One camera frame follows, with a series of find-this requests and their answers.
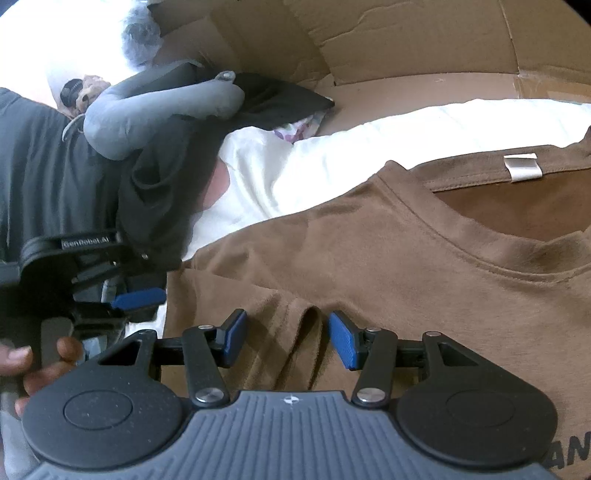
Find brown cardboard sheet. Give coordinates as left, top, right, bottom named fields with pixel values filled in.
left=151, top=1, right=590, bottom=132

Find small bear plush toy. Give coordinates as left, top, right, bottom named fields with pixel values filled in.
left=57, top=75, right=111, bottom=118

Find person left hand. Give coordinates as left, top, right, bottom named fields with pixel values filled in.
left=1, top=337, right=84, bottom=417

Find cream bear print bedsheet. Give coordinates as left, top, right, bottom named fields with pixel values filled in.
left=157, top=100, right=590, bottom=338

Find brown printed t-shirt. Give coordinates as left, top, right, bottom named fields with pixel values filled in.
left=164, top=139, right=590, bottom=479

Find dark grey pillow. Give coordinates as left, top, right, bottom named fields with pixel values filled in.
left=1, top=73, right=334, bottom=270

